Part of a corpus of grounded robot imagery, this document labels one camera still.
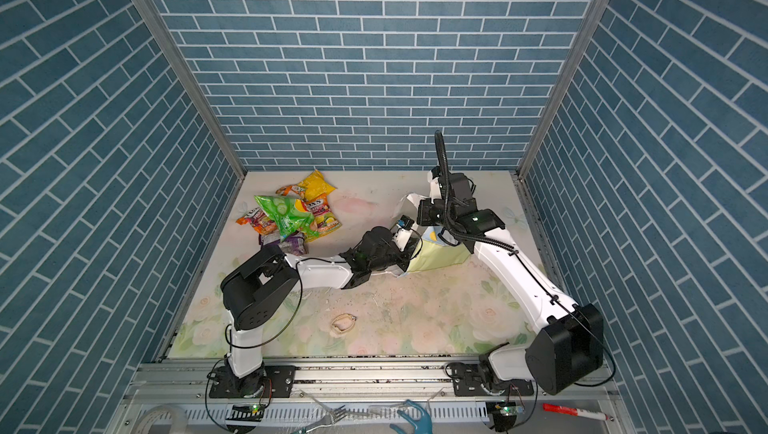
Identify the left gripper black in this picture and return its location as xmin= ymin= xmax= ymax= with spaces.
xmin=368 ymin=236 xmax=433 ymax=273

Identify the floral paper gift bag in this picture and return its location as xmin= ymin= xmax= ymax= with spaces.
xmin=384 ymin=193 xmax=470 ymax=277

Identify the pink colourful candy packet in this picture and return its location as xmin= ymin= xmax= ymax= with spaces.
xmin=305 ymin=194 xmax=342 ymax=240

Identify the purple snack packet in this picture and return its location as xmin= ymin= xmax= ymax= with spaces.
xmin=259 ymin=232 xmax=308 ymax=256

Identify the yellow snack packet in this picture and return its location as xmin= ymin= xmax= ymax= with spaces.
xmin=298 ymin=170 xmax=336 ymax=201

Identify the green snack packet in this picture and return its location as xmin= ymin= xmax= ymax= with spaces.
xmin=254 ymin=196 xmax=320 ymax=240

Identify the orange snack packet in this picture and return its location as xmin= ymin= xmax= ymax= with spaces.
xmin=275 ymin=185 xmax=306 ymax=200

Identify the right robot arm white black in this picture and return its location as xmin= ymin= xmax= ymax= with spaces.
xmin=418 ymin=167 xmax=605 ymax=395

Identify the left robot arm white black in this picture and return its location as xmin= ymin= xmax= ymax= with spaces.
xmin=220 ymin=226 xmax=423 ymax=379

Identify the beige rubber band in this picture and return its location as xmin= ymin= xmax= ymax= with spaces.
xmin=330 ymin=313 xmax=357 ymax=335

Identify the metal fork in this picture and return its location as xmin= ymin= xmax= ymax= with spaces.
xmin=294 ymin=406 xmax=348 ymax=434

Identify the teal plastic tool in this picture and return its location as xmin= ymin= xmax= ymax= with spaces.
xmin=396 ymin=400 xmax=433 ymax=434

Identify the red white marker pen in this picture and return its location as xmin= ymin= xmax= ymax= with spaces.
xmin=542 ymin=403 xmax=615 ymax=422

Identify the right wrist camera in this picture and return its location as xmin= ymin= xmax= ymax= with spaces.
xmin=428 ymin=171 xmax=442 ymax=200

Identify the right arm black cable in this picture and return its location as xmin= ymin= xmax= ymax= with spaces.
xmin=433 ymin=130 xmax=618 ymax=388

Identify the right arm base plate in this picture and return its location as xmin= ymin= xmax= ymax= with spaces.
xmin=443 ymin=361 xmax=534 ymax=397

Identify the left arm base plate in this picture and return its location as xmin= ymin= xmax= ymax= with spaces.
xmin=208 ymin=362 xmax=296 ymax=399

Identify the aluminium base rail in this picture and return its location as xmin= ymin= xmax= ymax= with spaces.
xmin=119 ymin=357 xmax=619 ymax=405

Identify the white corrugated hose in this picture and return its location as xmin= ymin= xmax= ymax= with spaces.
xmin=133 ymin=405 xmax=188 ymax=434

